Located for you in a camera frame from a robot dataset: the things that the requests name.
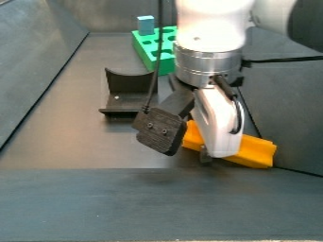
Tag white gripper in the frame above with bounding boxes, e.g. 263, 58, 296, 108
191, 86, 244, 164

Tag orange star prism block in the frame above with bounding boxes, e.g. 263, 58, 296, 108
181, 120, 276, 168

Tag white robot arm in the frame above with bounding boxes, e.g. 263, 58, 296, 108
173, 0, 323, 168

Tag black curved fixture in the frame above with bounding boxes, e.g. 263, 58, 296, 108
99, 68, 153, 117

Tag green shape sorter base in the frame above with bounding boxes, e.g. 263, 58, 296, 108
131, 26, 176, 76

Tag blue rectangular block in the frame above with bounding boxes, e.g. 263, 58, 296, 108
137, 15, 155, 36

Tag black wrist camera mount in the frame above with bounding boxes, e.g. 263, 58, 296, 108
132, 81, 195, 156

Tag black cable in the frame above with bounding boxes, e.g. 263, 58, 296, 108
141, 0, 165, 115

